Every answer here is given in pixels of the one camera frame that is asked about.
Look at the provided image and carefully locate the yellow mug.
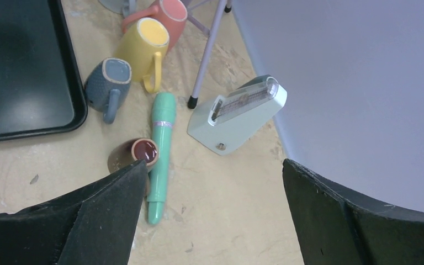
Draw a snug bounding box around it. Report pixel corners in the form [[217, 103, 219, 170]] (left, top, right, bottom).
[[113, 17, 169, 93]]

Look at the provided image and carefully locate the black tray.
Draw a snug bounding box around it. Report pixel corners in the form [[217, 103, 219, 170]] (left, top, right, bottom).
[[0, 1, 88, 141]]

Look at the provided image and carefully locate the teal toy microphone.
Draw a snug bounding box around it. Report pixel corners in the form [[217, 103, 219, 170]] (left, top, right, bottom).
[[147, 92, 176, 225]]

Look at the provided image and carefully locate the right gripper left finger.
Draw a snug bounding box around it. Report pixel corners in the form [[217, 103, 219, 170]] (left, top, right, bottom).
[[0, 161, 147, 264]]

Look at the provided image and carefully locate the tripod stand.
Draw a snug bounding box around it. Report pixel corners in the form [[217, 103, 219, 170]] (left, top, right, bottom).
[[182, 0, 232, 109]]

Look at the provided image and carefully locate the pink mug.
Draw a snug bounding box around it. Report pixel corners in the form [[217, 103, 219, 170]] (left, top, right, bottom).
[[121, 0, 188, 52]]

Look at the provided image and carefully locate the blue-grey mug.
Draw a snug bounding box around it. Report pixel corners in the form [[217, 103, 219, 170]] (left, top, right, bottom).
[[84, 57, 132, 124]]

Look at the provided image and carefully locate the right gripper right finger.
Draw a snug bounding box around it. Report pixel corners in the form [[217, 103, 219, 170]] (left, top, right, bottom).
[[282, 159, 424, 264]]

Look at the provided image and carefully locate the light grey mug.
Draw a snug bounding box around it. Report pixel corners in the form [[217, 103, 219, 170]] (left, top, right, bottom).
[[98, 0, 137, 18]]

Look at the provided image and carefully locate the white metronome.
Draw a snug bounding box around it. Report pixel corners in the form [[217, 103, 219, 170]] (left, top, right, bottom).
[[187, 75, 287, 156]]

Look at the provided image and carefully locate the brown mug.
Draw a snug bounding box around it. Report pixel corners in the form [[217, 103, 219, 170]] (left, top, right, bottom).
[[107, 137, 159, 173]]

